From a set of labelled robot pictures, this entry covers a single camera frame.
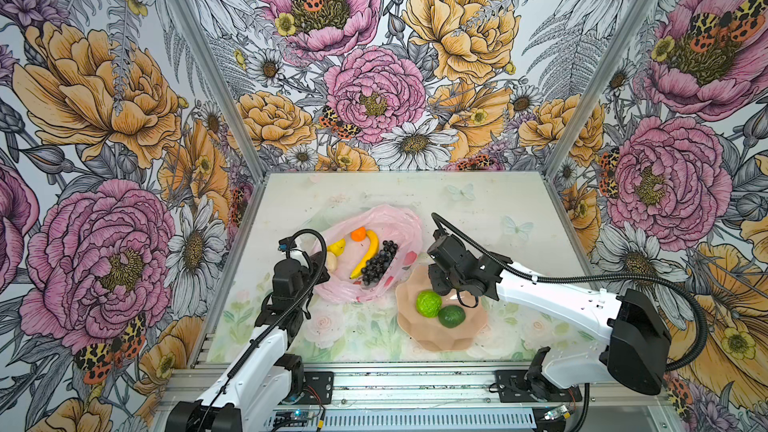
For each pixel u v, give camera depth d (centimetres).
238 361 50
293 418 71
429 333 83
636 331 41
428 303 81
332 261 92
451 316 81
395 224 99
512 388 74
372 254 96
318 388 74
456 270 62
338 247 95
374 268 91
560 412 71
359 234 99
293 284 65
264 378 53
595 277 48
